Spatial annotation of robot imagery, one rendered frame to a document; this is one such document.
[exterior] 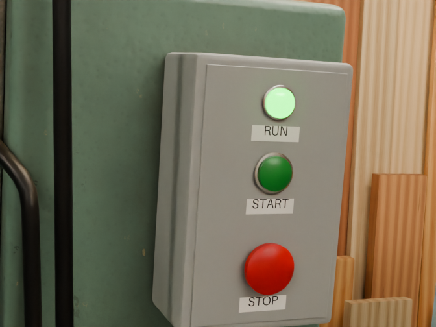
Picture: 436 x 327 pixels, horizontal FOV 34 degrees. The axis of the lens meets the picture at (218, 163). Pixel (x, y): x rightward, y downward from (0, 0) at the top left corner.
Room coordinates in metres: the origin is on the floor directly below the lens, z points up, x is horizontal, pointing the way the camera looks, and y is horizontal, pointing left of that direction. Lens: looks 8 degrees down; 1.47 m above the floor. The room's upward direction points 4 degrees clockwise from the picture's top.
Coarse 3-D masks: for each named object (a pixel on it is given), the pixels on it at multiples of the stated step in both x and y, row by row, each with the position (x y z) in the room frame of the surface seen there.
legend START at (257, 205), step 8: (248, 200) 0.40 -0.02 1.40; (256, 200) 0.40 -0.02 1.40; (264, 200) 0.40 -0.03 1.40; (272, 200) 0.40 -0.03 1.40; (280, 200) 0.41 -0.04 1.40; (288, 200) 0.41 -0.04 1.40; (248, 208) 0.40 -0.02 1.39; (256, 208) 0.40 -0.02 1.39; (264, 208) 0.40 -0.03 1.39; (272, 208) 0.41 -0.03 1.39; (280, 208) 0.41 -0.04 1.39; (288, 208) 0.41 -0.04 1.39
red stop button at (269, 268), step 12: (252, 252) 0.40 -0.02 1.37; (264, 252) 0.39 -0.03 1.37; (276, 252) 0.40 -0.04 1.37; (288, 252) 0.40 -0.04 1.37; (252, 264) 0.39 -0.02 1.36; (264, 264) 0.39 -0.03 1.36; (276, 264) 0.40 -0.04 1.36; (288, 264) 0.40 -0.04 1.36; (252, 276) 0.39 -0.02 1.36; (264, 276) 0.39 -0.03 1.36; (276, 276) 0.40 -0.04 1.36; (288, 276) 0.40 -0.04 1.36; (252, 288) 0.39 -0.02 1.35; (264, 288) 0.39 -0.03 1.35; (276, 288) 0.40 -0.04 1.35
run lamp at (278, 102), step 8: (272, 88) 0.40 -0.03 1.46; (280, 88) 0.40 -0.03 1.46; (288, 88) 0.40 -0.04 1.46; (264, 96) 0.40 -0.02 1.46; (272, 96) 0.40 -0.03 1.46; (280, 96) 0.40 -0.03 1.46; (288, 96) 0.40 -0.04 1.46; (264, 104) 0.40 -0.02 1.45; (272, 104) 0.40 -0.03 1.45; (280, 104) 0.40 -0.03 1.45; (288, 104) 0.40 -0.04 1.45; (264, 112) 0.40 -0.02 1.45; (272, 112) 0.40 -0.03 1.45; (280, 112) 0.40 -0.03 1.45; (288, 112) 0.40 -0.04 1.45; (280, 120) 0.40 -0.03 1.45
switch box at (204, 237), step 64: (192, 64) 0.39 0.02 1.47; (256, 64) 0.40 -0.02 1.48; (320, 64) 0.42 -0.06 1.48; (192, 128) 0.39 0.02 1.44; (320, 128) 0.42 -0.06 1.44; (192, 192) 0.39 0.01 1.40; (256, 192) 0.40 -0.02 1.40; (320, 192) 0.42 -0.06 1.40; (192, 256) 0.39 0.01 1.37; (320, 256) 0.42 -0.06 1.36; (192, 320) 0.39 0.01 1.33; (256, 320) 0.40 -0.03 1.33; (320, 320) 0.42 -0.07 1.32
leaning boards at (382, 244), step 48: (336, 0) 1.96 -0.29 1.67; (384, 0) 2.00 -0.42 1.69; (432, 0) 2.09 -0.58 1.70; (384, 48) 1.99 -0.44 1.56; (432, 48) 2.06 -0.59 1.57; (384, 96) 1.99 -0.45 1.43; (432, 96) 2.04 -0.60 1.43; (384, 144) 1.98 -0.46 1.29; (432, 144) 2.04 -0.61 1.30; (384, 192) 1.90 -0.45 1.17; (432, 192) 2.04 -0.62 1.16; (384, 240) 1.90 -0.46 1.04; (432, 240) 2.03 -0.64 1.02; (336, 288) 1.79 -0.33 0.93; (384, 288) 1.90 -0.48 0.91; (432, 288) 2.03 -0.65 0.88
